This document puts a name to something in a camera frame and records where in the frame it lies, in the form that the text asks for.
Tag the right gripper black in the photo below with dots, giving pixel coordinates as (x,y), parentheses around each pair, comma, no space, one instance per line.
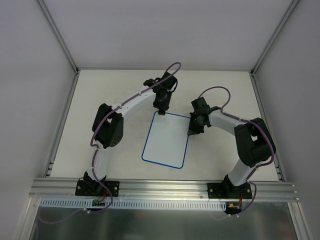
(195,123)

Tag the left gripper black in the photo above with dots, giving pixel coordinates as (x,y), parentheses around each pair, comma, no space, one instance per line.
(161,106)

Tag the blue framed whiteboard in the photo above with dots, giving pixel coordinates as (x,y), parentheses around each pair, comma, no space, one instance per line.
(167,140)

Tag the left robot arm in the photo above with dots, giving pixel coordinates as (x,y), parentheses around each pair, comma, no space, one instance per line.
(108,129)

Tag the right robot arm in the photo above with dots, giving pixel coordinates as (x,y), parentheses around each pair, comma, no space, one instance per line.
(253,142)

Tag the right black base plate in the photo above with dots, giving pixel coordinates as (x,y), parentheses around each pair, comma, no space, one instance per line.
(218,191)

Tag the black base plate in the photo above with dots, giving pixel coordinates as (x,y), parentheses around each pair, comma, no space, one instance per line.
(112,188)
(218,191)

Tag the right aluminium frame post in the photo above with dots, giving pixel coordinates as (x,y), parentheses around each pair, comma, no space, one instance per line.
(275,35)

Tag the aluminium frame post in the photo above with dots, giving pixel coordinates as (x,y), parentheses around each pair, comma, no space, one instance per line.
(275,35)
(57,34)

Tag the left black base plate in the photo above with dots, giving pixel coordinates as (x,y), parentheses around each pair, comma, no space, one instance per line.
(112,188)

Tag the left aluminium frame post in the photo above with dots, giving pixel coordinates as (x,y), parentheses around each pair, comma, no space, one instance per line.
(57,34)

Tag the aluminium mounting rail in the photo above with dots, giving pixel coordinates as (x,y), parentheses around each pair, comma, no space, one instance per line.
(172,190)

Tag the white slotted cable duct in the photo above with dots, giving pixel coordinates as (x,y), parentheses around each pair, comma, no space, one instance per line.
(90,203)

